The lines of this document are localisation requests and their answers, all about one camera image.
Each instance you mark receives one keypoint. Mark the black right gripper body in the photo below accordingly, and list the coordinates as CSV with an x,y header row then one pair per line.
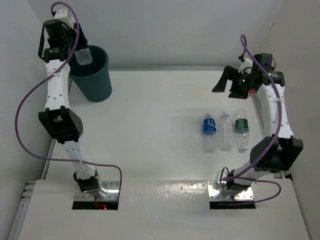
x,y
241,81

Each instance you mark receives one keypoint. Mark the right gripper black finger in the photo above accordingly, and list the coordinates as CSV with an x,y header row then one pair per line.
x,y
238,94
221,85

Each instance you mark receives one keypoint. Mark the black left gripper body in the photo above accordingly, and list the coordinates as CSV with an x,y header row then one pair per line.
x,y
70,34

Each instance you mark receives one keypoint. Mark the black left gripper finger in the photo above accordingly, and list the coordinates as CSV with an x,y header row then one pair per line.
x,y
82,42
41,44

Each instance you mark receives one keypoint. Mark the clear bottle green white label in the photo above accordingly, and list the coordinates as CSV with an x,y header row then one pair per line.
x,y
83,56

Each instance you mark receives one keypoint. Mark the green label plastic bottle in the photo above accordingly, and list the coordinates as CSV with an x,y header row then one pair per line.
x,y
241,129

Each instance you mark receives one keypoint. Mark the clear unlabelled plastic bottle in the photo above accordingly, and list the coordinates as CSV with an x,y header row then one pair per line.
x,y
226,136

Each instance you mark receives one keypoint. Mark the blue label plastic bottle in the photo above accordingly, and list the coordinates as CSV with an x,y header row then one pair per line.
x,y
209,133

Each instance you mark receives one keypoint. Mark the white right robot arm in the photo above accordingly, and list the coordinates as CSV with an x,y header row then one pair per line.
x,y
275,153

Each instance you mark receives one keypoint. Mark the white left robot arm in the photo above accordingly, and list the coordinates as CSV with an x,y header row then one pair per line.
x,y
58,119

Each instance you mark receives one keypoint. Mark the dark teal ribbed bin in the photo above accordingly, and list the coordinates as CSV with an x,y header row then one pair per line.
x,y
93,79

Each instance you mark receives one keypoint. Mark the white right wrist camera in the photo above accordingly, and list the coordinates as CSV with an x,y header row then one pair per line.
x,y
246,66

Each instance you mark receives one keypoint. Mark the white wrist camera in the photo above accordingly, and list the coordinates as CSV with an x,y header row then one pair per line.
x,y
246,66
65,17

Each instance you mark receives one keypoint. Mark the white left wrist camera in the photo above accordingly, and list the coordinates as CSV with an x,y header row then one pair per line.
x,y
65,17

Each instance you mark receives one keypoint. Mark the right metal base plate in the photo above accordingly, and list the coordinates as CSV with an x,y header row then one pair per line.
x,y
217,192

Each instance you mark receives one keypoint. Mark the metal base plate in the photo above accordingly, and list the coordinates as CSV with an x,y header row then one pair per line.
x,y
217,192
110,187

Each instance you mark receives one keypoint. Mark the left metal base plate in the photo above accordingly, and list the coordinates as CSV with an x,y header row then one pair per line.
x,y
110,187

